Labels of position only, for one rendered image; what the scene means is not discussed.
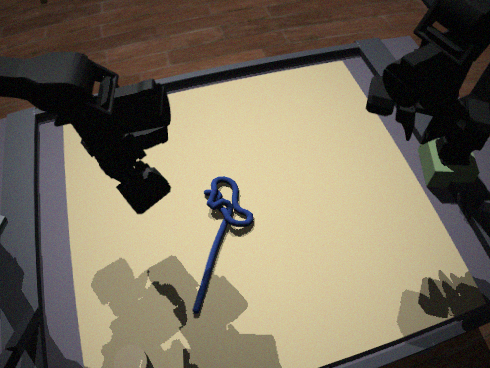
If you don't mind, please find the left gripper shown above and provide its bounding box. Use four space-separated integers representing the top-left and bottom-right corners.
81 130 171 214

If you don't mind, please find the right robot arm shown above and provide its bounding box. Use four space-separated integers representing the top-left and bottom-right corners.
383 0 490 166

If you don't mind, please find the blue rope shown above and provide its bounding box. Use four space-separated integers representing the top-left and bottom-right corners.
193 176 253 314

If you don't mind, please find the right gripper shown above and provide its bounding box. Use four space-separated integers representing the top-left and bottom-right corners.
366 75 490 145

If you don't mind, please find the cream work mat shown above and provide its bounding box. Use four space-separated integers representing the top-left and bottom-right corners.
63 61 486 368

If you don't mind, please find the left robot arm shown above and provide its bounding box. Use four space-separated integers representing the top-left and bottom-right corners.
0 52 171 160

